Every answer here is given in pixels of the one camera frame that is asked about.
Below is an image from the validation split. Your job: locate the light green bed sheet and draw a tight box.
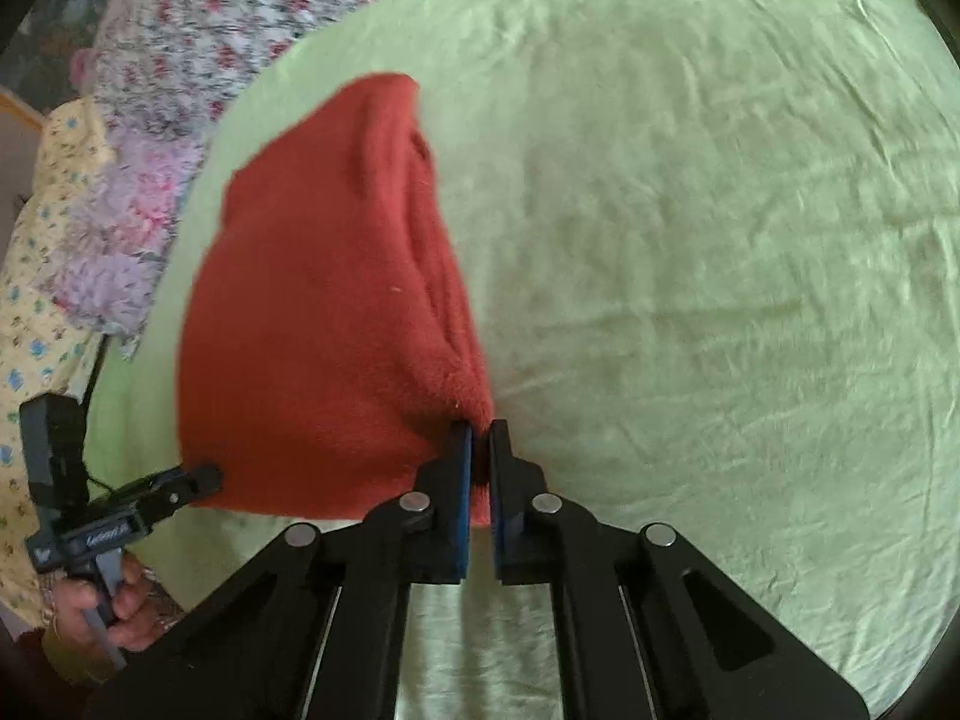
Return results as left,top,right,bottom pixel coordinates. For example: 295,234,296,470
86,0,958,713

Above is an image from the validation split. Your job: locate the yellow floral pillow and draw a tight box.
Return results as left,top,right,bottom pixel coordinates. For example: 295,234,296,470
0,96,112,628

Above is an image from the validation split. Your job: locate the rust orange knit sweater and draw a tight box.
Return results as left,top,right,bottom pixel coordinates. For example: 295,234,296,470
178,73,493,520

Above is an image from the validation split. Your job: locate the dark red sleeve forearm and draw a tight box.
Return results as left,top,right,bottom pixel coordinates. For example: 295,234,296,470
2,626,116,718

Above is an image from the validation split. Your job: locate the purple pink floral pillow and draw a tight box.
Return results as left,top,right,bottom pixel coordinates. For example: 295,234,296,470
36,132,205,344

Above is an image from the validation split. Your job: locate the red floral white quilt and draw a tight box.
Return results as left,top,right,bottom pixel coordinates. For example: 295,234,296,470
93,0,374,140

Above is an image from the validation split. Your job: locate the person's left hand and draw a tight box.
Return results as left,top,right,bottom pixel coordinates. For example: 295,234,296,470
52,553,164,658

